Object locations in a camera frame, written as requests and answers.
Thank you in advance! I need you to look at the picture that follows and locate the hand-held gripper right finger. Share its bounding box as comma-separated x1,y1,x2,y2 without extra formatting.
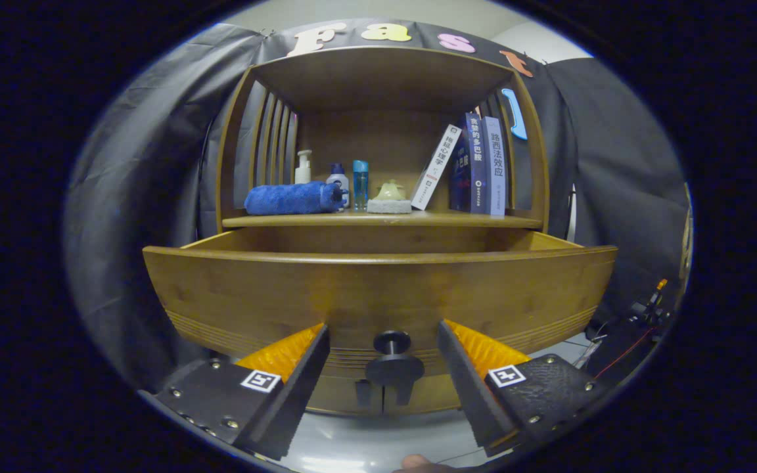
436,320,616,459

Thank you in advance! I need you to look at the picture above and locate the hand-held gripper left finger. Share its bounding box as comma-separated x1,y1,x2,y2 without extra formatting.
139,323,331,462

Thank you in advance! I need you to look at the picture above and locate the wooden drawer with black knob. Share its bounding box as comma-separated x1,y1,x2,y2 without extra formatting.
142,229,619,390

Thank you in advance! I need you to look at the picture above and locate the cream handled cleaning brush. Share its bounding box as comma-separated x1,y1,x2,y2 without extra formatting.
367,179,413,215

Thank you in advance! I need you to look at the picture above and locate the wooden cabinet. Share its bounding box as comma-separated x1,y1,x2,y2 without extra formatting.
142,45,619,418

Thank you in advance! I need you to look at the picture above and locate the black device with orange tip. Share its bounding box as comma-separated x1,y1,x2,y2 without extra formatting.
628,279,672,324

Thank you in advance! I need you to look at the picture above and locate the rolled blue towel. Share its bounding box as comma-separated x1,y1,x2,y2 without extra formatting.
244,181,350,216

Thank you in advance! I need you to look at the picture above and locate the clear blue bottle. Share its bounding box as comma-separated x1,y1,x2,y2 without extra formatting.
352,160,370,212

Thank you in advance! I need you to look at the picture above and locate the white bottle with blue cap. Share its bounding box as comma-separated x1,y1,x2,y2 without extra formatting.
326,163,351,208

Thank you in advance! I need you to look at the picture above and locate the light blue book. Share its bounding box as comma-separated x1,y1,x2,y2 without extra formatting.
482,116,507,217

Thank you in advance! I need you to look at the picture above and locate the white book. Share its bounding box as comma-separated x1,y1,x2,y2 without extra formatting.
410,124,463,212

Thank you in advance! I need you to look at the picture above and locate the dark blue book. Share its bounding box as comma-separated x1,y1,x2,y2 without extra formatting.
449,112,488,214

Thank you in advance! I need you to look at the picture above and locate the black backdrop cloth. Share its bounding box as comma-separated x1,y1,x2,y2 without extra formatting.
63,18,691,395

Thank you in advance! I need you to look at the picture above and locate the thin red cable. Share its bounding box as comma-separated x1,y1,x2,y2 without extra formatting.
592,327,654,380

